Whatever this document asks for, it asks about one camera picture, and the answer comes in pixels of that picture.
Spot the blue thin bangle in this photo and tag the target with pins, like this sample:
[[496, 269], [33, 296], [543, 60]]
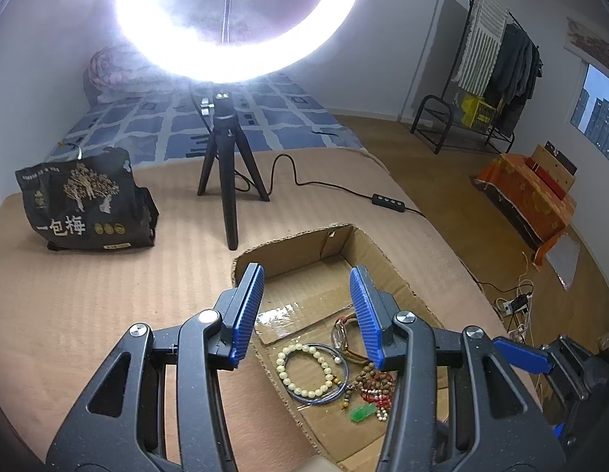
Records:
[[316, 402]]

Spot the folded floral quilt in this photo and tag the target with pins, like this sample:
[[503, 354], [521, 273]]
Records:
[[112, 73]]

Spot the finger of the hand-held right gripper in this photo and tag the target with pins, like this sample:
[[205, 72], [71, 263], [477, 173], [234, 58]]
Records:
[[523, 354]]

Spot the black tripod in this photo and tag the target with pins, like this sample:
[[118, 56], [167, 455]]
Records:
[[230, 196]]

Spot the black clothes rack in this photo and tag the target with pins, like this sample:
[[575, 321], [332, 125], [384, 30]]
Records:
[[467, 10]]

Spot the yellow crate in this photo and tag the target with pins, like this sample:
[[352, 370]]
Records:
[[476, 110]]

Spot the blue checked bed sheet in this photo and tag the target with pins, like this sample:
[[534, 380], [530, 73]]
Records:
[[152, 128]]

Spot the wall poster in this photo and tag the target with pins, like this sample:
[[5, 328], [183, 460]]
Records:
[[594, 42]]

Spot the striped hanging cloth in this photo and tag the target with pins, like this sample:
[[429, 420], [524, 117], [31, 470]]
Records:
[[481, 44]]

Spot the orange covered low table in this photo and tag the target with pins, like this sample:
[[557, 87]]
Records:
[[520, 191]]

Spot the black printed bag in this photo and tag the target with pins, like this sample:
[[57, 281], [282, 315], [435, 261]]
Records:
[[83, 206]]

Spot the dark hanging clothes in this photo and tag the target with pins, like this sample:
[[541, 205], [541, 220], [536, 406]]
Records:
[[515, 69]]

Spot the power strip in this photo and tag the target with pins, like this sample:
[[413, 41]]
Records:
[[513, 305]]

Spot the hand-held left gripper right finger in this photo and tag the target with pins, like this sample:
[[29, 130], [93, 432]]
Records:
[[365, 314]]

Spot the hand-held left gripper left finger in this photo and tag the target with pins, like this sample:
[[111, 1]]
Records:
[[248, 314]]

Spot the cardboard box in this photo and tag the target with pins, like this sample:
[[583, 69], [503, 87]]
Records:
[[324, 260]]

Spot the grey plastic sheet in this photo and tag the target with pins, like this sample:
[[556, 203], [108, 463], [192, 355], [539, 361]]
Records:
[[562, 263]]

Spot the wooden box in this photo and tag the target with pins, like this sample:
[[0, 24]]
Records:
[[555, 167]]

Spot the window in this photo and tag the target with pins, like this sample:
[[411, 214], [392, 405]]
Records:
[[596, 113]]

